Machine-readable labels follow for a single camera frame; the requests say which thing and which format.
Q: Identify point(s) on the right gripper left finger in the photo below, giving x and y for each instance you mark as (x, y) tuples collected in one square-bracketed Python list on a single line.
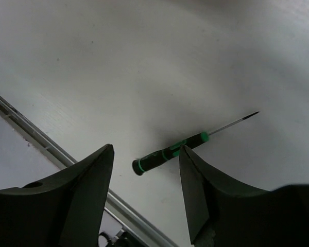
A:
[(63, 209)]

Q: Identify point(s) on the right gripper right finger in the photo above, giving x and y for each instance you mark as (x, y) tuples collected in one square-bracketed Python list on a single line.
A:
[(222, 211)]

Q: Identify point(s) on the black green precision screwdriver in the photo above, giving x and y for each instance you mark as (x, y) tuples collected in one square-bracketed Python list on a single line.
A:
[(159, 157)]

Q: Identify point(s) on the aluminium table front rail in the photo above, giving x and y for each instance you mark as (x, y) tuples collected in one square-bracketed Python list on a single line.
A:
[(130, 220)]

